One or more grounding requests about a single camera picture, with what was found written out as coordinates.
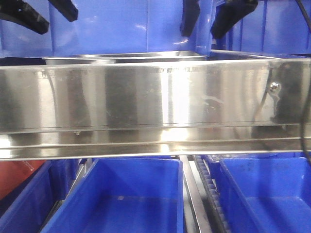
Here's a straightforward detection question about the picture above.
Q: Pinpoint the blue bin lower right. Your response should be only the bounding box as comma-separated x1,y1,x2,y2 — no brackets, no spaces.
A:
206,156,311,233

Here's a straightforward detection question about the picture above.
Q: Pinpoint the stainless steel shelf rail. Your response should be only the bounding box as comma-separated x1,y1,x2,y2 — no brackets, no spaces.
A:
0,58,311,161

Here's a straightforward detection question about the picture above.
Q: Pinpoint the round head screw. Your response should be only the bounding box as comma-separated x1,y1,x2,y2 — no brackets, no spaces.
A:
269,82,281,92

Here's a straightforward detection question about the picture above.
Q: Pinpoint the large blue crate upper left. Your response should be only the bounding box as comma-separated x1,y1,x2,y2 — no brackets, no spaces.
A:
0,0,216,58

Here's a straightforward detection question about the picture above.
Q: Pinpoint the blue bin lower centre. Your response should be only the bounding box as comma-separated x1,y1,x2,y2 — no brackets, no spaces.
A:
43,158,184,233

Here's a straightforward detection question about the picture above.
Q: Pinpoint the roller track strip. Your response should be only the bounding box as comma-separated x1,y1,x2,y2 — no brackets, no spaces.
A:
193,155,231,233

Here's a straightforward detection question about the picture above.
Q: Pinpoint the red object lower left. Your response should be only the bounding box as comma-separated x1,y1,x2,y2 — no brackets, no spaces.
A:
0,160,46,201

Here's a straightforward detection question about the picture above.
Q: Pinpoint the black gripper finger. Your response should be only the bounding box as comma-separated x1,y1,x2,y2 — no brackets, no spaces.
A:
0,0,49,34
210,0,258,39
180,0,200,37
49,0,78,22

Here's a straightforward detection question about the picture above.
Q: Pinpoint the blue crate upper right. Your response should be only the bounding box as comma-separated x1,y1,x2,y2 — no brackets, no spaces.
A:
212,0,311,55

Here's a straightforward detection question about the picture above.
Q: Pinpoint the silver steel tray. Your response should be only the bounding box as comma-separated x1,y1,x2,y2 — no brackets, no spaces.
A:
43,50,207,65

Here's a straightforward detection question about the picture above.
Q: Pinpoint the blue bin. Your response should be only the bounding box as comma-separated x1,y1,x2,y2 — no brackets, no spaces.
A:
0,159,80,233
43,158,184,233
206,156,311,233

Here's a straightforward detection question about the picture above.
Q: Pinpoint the blue bin lower left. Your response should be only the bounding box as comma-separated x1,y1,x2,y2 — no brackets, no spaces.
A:
0,159,80,233

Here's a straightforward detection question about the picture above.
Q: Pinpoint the black cable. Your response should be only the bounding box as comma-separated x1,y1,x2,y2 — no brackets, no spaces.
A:
252,0,311,163

